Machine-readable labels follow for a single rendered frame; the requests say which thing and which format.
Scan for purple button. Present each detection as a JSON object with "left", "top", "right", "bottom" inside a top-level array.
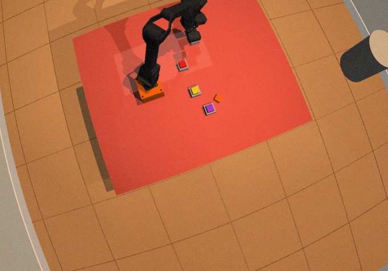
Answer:
[{"left": 203, "top": 103, "right": 216, "bottom": 116}]

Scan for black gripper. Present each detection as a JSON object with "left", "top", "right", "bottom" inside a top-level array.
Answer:
[{"left": 180, "top": 17, "right": 201, "bottom": 43}]

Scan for yellow button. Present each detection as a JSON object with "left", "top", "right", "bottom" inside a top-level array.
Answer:
[{"left": 189, "top": 85, "right": 201, "bottom": 98}]

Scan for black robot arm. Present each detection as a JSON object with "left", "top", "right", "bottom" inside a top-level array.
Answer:
[{"left": 137, "top": 0, "right": 207, "bottom": 91}]

